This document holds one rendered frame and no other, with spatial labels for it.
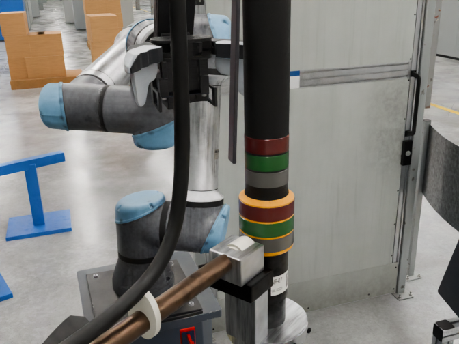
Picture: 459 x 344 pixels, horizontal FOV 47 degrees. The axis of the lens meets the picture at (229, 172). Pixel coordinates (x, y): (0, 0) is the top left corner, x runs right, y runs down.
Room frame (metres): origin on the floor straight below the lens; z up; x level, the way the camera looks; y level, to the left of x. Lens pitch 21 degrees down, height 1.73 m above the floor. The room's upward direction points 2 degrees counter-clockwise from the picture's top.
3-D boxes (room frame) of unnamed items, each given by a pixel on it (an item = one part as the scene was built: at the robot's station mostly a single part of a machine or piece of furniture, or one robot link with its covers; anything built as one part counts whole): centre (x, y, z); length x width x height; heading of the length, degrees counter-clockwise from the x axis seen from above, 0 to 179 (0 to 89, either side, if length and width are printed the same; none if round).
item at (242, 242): (0.35, -0.01, 1.53); 0.02 x 0.02 x 0.02; 52
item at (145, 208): (1.12, 0.21, 1.19); 0.13 x 0.12 x 0.14; 82
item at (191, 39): (0.65, 0.06, 1.62); 0.12 x 0.08 x 0.09; 17
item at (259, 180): (0.37, -0.03, 1.59); 0.03 x 0.03 x 0.01
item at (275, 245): (0.37, -0.03, 1.53); 0.04 x 0.04 x 0.01
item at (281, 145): (0.37, -0.03, 1.61); 0.03 x 0.03 x 0.01
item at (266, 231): (0.37, -0.03, 1.55); 0.04 x 0.04 x 0.01
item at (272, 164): (0.37, -0.03, 1.60); 0.03 x 0.03 x 0.01
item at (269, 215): (0.37, -0.03, 1.56); 0.04 x 0.04 x 0.01
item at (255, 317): (0.37, -0.02, 1.49); 0.09 x 0.07 x 0.10; 142
